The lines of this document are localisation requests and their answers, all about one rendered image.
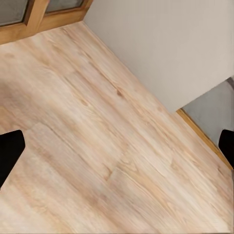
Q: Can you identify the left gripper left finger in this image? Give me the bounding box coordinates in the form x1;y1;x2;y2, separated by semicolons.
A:
0;130;25;188

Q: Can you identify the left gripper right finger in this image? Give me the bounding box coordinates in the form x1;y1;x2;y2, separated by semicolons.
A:
218;130;234;168

